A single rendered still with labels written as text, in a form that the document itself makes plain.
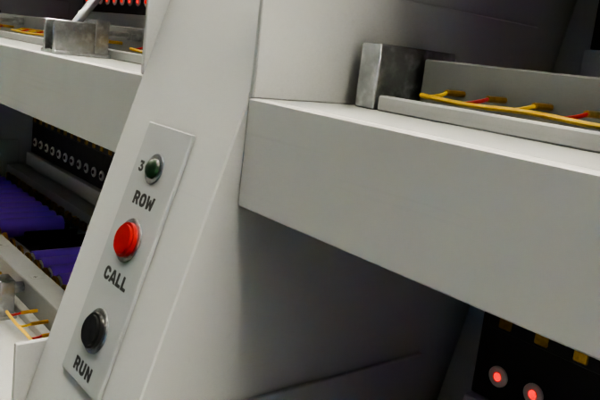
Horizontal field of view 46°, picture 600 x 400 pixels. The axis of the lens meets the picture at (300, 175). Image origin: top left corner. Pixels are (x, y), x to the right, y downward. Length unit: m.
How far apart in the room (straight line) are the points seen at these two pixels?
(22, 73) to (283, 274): 0.29
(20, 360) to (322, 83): 0.20
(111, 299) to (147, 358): 0.04
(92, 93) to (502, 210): 0.28
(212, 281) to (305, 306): 0.06
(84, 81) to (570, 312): 0.32
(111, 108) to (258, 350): 0.16
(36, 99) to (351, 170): 0.31
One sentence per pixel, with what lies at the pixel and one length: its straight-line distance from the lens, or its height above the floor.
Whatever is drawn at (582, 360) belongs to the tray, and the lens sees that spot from 0.36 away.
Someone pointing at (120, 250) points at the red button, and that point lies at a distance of 0.32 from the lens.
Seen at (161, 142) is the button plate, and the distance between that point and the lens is 0.32.
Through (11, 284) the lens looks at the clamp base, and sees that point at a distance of 0.53.
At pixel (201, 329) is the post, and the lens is 0.30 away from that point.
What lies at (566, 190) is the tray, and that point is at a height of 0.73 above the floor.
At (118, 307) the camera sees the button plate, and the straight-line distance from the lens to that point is 0.32.
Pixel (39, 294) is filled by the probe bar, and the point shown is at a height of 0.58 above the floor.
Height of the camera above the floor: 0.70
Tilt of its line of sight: 1 degrees up
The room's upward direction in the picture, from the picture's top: 20 degrees clockwise
